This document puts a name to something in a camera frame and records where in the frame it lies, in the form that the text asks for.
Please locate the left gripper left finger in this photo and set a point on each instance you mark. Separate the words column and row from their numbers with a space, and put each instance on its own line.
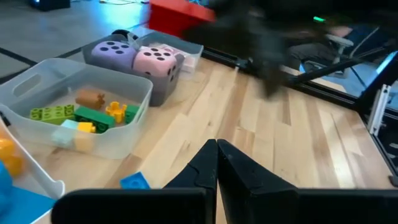
column 199, row 174

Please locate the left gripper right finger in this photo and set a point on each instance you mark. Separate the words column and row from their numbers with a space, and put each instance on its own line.
column 248, row 186

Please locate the long blue plate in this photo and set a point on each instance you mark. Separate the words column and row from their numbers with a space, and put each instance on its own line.
column 135, row 182

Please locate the small dark green brick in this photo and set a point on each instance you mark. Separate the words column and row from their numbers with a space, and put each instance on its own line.
column 132, row 112

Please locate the pink foam dice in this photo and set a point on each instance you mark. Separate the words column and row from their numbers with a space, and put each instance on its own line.
column 155, row 62

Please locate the small yellow rounded brick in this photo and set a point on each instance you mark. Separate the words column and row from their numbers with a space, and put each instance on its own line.
column 116, row 111

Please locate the dark green studded brick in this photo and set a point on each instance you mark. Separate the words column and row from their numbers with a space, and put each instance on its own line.
column 94, row 119

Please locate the brown round wooden piece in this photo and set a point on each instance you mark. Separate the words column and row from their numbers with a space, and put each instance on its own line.
column 90, row 98

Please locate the long blue studded block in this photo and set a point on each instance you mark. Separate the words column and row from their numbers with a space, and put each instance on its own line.
column 18, row 202

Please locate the large yellow toy block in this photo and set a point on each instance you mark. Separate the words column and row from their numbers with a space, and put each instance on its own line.
column 9, row 155

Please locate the clear plastic bin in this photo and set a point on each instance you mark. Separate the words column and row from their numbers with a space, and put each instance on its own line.
column 177, row 46
column 93, row 84

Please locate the black angled metal bar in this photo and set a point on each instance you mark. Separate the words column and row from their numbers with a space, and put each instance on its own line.
column 326, row 69

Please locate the dark grey plastic bin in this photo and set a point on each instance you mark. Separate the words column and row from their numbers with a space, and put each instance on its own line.
column 161, row 87

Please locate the white plastic bin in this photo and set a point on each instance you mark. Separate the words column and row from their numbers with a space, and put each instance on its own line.
column 40, row 180

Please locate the black floor device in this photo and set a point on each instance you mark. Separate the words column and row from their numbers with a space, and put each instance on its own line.
column 49, row 3

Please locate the white metal bracket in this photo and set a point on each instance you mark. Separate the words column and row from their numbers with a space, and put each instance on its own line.
column 378, row 109

